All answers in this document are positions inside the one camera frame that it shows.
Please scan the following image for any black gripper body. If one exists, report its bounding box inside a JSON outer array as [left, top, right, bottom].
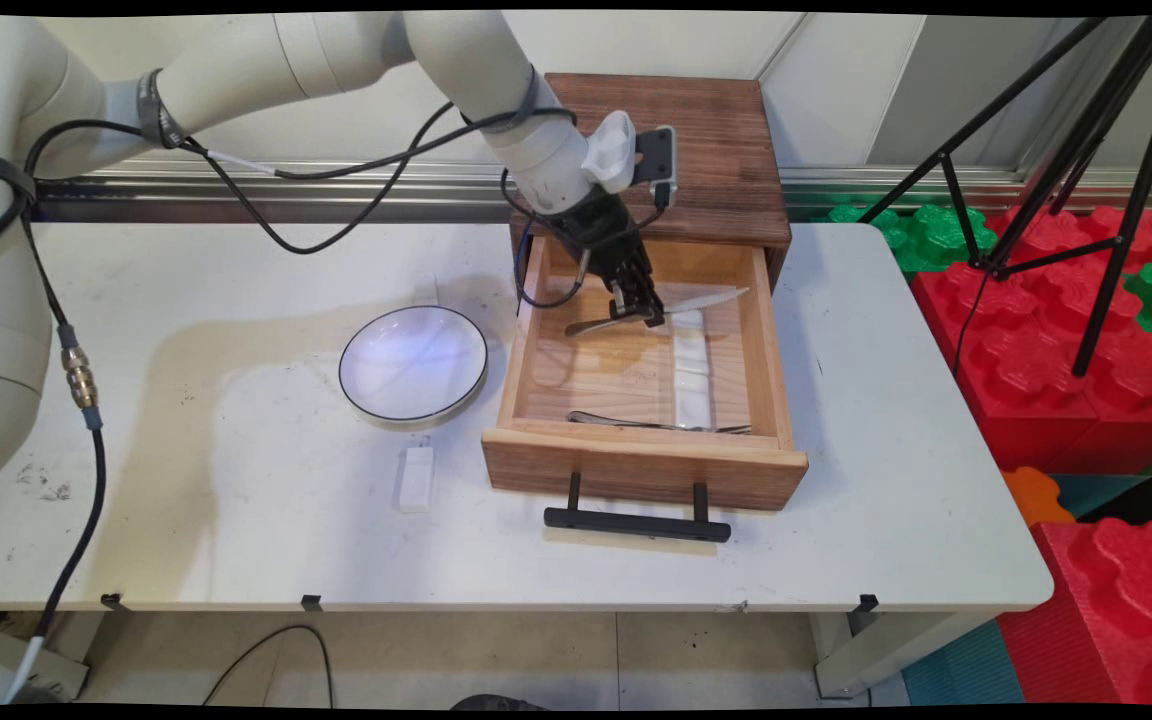
[[536, 190, 649, 291]]

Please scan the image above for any serrated steel knife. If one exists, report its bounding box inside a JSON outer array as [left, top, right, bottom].
[[564, 287, 752, 338]]

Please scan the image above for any white divider in drawer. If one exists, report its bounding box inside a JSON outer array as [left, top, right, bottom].
[[673, 308, 710, 377]]

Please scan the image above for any white ceramic cutlery rest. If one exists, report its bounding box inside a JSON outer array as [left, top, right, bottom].
[[397, 445, 436, 514], [674, 372, 716, 432]]

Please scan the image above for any steel fork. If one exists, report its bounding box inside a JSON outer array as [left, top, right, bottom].
[[566, 410, 753, 436]]

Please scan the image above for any dark wooden cabinet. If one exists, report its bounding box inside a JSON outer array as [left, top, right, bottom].
[[511, 72, 794, 291]]

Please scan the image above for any light wooden drawer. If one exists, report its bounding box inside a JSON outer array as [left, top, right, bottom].
[[481, 235, 809, 513]]

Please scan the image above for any white plate with black rim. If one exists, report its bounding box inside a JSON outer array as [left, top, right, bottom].
[[338, 304, 489, 423]]

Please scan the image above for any large red foam block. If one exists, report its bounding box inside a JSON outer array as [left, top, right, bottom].
[[911, 260, 1152, 477]]

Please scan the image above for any orange foam piece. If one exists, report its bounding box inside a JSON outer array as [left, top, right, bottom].
[[1000, 466, 1077, 529]]

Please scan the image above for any teal foam mat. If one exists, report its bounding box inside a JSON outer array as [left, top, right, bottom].
[[901, 618, 1027, 707]]

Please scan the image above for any black tripod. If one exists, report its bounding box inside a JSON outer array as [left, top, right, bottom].
[[856, 15, 1152, 379]]

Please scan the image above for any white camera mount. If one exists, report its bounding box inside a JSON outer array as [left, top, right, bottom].
[[581, 110, 639, 196]]

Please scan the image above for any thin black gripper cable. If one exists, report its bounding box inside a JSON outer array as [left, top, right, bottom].
[[512, 215, 592, 311]]

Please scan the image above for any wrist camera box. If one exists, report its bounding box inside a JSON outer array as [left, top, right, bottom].
[[633, 125, 679, 211]]

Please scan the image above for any black drawer handle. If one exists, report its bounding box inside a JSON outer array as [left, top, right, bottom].
[[544, 470, 733, 544]]

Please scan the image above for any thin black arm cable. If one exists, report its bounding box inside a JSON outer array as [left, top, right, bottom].
[[24, 100, 579, 256]]

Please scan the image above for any aluminium wall rail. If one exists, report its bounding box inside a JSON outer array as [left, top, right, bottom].
[[36, 158, 1152, 225]]

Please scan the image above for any grey velcro strap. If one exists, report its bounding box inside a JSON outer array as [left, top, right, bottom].
[[135, 67, 189, 151]]

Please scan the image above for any black floor cable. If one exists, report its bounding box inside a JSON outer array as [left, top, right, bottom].
[[201, 624, 337, 709]]

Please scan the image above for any thick cable with brass connector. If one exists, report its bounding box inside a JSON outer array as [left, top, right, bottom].
[[1, 180, 109, 703]]

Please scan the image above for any black printed strap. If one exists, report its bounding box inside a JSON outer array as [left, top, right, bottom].
[[0, 150, 39, 206]]

